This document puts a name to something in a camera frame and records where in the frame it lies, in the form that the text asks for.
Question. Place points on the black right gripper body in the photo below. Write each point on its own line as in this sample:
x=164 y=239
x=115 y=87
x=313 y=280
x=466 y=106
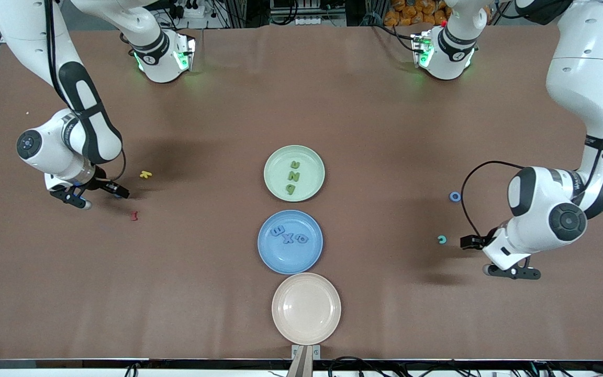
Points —
x=103 y=185

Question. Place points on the blue letter E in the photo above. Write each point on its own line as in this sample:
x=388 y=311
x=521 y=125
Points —
x=278 y=231

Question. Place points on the green letter P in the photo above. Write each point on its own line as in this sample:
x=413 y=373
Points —
x=291 y=190

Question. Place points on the blue letter X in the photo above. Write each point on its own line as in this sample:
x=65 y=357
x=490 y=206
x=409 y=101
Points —
x=288 y=239

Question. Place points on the green letter N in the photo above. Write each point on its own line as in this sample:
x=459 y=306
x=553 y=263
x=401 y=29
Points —
x=295 y=176

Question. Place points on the green letter U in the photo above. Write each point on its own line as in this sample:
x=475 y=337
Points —
x=295 y=166

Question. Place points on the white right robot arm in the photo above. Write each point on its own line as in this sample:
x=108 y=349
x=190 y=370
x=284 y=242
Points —
x=29 y=31

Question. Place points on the yellow letter K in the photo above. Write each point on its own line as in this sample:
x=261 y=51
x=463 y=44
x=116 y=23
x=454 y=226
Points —
x=146 y=174

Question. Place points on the blue letter O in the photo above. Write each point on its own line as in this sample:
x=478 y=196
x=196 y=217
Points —
x=450 y=196

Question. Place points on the large table cover sheet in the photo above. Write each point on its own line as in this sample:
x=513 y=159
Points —
x=71 y=314

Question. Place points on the green plate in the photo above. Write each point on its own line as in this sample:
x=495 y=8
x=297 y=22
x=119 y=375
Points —
x=306 y=183

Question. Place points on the beige plate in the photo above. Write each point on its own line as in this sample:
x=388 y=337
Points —
x=306 y=309

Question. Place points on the blue plate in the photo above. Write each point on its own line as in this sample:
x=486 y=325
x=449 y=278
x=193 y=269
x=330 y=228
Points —
x=290 y=259

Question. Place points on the white power strip with plugs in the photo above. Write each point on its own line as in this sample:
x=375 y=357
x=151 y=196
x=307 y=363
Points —
x=191 y=10

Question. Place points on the orange netted items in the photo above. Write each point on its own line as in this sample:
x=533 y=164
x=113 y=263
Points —
x=411 y=13

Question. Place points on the long white power strip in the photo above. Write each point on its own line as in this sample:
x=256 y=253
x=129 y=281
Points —
x=320 y=21

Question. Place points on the black equipment box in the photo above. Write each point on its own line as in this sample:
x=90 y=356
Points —
x=306 y=5

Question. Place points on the metal table edge rail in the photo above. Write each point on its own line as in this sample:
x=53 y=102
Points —
x=71 y=363

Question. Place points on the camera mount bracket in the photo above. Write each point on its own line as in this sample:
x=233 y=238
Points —
x=305 y=353

